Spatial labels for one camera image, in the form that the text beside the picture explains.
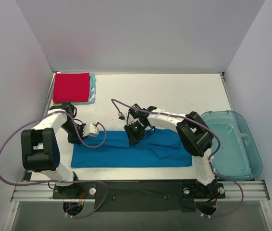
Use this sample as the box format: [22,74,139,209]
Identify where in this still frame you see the blue t shirt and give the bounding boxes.
[71,129,192,168]

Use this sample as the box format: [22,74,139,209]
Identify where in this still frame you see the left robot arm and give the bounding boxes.
[21,103,88,198]

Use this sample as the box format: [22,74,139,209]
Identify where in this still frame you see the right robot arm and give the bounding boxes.
[124,104,216,197]

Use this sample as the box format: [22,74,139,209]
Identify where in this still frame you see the folded light teal t shirt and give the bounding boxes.
[72,73,96,105]

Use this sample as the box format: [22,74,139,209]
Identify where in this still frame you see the folded red t shirt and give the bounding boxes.
[52,73,90,103]

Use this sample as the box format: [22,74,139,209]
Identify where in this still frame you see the translucent blue plastic bin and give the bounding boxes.
[201,111,263,181]

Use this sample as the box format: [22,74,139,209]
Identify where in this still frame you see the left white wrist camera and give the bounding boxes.
[83,123,99,137]

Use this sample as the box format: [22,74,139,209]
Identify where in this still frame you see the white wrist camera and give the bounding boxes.
[118,110,136,125]
[83,123,99,137]

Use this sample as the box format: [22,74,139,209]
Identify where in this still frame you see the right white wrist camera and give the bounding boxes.
[118,110,136,125]

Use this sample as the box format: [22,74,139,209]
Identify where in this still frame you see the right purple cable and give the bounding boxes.
[111,98,245,218]

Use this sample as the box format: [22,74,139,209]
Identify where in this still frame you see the purple cable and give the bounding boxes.
[111,98,245,218]
[0,115,109,218]

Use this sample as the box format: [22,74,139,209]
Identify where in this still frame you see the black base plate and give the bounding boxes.
[52,180,225,213]

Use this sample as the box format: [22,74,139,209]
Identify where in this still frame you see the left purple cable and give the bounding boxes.
[0,115,109,218]

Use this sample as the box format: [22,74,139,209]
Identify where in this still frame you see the aluminium frame rail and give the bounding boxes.
[11,181,270,202]

